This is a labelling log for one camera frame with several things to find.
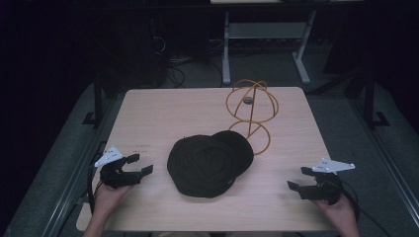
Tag black cap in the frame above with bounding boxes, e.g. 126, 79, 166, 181
166, 129, 255, 198

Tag person's left hand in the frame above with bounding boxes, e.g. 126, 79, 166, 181
93, 182, 132, 216

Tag black metal stand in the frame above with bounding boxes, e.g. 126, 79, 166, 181
82, 70, 104, 126
361, 65, 391, 128

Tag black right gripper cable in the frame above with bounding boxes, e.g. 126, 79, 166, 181
339, 180, 393, 237

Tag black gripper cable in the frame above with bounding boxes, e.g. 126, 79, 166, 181
86, 162, 104, 215
339, 180, 393, 237

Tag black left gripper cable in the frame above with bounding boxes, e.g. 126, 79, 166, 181
86, 162, 104, 215

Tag orange wire hat stand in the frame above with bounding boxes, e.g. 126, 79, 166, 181
225, 79, 280, 156

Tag person's right hand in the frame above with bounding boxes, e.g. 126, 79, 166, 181
312, 196, 359, 228

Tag tangle of floor cables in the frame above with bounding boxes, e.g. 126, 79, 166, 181
164, 55, 225, 89

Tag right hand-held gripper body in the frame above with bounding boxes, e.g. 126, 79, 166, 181
299, 157, 357, 205

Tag white metal desk frame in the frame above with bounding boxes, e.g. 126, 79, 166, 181
221, 9, 318, 86

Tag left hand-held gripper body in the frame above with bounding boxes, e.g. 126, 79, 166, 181
94, 145, 142, 190

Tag aluminium rail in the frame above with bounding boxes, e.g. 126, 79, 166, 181
349, 98, 419, 228
41, 95, 126, 237

